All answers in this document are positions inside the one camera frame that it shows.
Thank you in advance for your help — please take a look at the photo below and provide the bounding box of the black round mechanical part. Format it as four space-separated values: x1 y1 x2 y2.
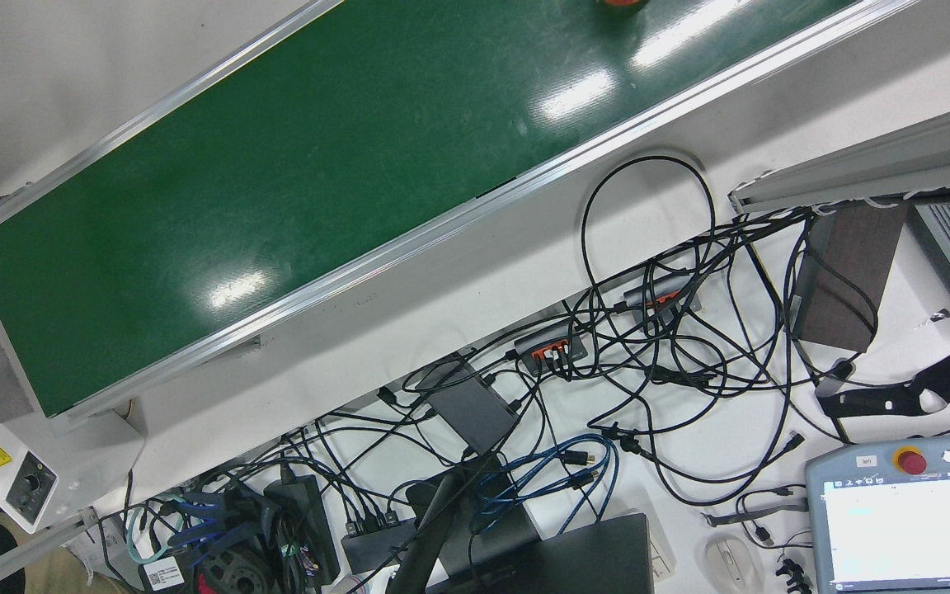
193 540 280 594

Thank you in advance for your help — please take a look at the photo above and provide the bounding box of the green conveyor belt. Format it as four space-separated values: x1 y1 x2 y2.
0 0 921 435

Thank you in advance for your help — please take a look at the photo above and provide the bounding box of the long black loop cable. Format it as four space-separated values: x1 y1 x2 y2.
580 154 717 332

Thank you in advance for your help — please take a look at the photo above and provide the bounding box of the aluminium frame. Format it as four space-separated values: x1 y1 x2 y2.
727 92 950 217

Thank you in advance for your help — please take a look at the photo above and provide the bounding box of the black multiport hub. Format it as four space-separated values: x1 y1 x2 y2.
341 515 419 575

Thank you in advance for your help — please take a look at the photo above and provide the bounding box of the dark brown box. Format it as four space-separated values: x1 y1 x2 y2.
792 202 910 355

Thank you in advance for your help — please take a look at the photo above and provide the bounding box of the blue cable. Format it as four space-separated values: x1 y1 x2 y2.
471 434 621 539

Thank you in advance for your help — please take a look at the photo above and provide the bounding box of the black cable bundle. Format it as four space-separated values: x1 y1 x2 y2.
277 206 888 529

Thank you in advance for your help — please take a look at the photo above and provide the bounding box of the grey blue teach pendant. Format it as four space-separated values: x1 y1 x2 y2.
805 433 950 594

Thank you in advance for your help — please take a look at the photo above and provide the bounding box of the black Huawei monitor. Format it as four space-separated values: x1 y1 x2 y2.
388 454 654 594

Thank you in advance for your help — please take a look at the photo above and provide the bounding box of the black power adapter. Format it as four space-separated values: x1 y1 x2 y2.
264 474 341 583

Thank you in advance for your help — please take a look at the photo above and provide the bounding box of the white conveyor control box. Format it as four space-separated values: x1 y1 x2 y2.
0 411 147 534

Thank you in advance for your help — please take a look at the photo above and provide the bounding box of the black flat bracket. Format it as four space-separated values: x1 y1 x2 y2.
815 346 950 422

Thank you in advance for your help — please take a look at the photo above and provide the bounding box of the white computer mouse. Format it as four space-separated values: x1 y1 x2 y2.
704 535 761 594

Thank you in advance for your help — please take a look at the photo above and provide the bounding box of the black rectangular hub box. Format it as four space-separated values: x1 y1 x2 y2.
424 361 520 455

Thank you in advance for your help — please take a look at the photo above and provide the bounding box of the black orange-port USB hub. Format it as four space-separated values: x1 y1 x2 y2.
623 276 703 320
512 323 592 373

